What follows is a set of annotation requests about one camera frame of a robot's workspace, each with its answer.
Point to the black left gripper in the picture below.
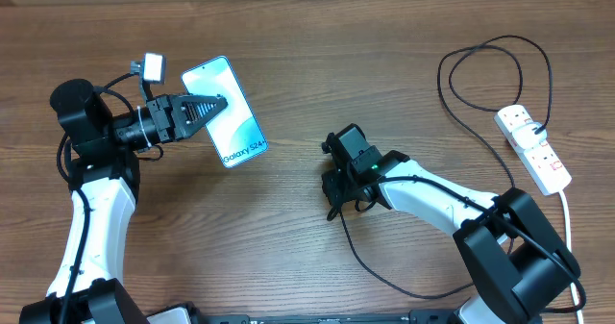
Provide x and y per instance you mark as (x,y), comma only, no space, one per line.
(179,124)

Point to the Samsung Galaxy smartphone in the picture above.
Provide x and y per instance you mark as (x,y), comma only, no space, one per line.
(234,132)

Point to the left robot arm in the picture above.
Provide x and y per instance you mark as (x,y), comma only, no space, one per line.
(98,157)

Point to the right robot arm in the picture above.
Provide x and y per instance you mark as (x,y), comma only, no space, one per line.
(517,261)

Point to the white charger plug adapter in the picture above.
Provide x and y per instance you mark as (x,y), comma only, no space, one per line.
(528,136)

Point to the white power strip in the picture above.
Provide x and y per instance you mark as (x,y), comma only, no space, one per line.
(542,163)

